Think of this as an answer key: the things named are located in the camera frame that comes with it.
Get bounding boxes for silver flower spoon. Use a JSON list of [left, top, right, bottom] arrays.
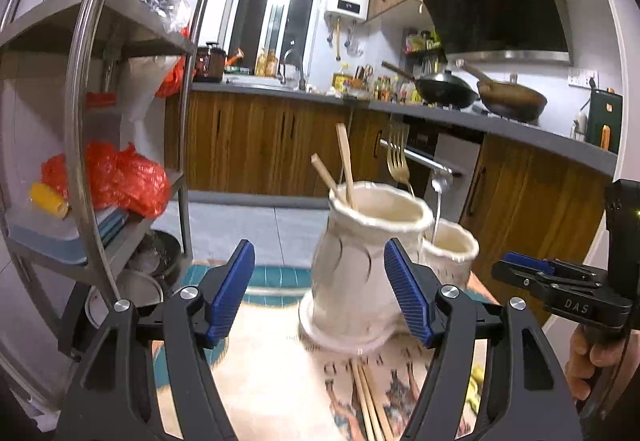
[[431, 173, 452, 245]]

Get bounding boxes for gold metal fork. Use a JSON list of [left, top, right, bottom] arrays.
[[387, 121, 414, 195]]

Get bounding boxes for wooden chopstick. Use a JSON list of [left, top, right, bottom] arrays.
[[349, 358, 375, 441], [310, 154, 347, 205], [358, 364, 394, 441], [336, 122, 356, 209]]

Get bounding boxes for wooden kitchen cabinets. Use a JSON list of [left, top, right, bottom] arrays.
[[164, 0, 618, 322]]

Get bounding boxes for kitchen window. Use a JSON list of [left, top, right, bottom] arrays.
[[224, 0, 320, 77]]

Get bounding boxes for person's right hand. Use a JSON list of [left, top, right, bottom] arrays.
[[564, 327, 639, 406]]

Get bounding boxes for built-in steel oven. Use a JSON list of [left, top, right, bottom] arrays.
[[378, 116, 480, 222]]

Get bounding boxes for quilted horse print table mat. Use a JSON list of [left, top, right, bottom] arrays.
[[150, 260, 497, 441]]

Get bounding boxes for blue grey tray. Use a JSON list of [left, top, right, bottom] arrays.
[[6, 207, 129, 265]]

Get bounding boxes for brown frying pan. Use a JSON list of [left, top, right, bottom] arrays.
[[456, 58, 548, 123]]

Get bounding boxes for white floral ceramic utensil holder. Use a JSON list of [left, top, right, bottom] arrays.
[[298, 182, 480, 354]]

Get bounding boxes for black wok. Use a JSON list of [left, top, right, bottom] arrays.
[[382, 60, 478, 109]]

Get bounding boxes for yellow object on shelf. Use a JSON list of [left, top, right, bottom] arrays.
[[29, 182, 68, 219]]

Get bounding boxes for red plastic bag lower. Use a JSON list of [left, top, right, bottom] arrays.
[[38, 141, 170, 218]]

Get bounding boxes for black range hood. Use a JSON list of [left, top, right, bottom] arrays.
[[422, 0, 572, 64]]

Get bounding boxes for chrome sink faucet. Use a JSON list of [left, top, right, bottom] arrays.
[[278, 48, 307, 92]]

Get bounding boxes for red plastic bag hanging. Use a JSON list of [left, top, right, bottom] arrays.
[[155, 56, 186, 98]]

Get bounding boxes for white plastic bag hanging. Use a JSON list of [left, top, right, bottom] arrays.
[[116, 56, 178, 164]]

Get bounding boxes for stainless steel shelf rack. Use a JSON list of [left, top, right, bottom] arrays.
[[1, 0, 207, 416]]

